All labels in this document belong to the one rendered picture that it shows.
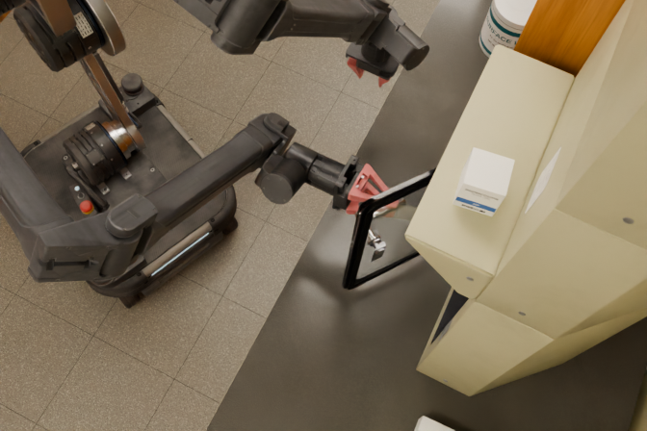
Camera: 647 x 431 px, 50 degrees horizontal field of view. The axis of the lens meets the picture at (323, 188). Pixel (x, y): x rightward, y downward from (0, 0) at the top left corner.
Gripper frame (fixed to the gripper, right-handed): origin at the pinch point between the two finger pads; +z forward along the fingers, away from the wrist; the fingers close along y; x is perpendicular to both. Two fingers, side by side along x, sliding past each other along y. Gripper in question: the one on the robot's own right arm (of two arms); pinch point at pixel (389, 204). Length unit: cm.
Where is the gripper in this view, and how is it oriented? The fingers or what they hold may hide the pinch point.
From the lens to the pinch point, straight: 119.1
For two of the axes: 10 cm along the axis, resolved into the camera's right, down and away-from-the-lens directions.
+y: 0.4, -4.3, -9.0
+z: 8.9, 4.2, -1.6
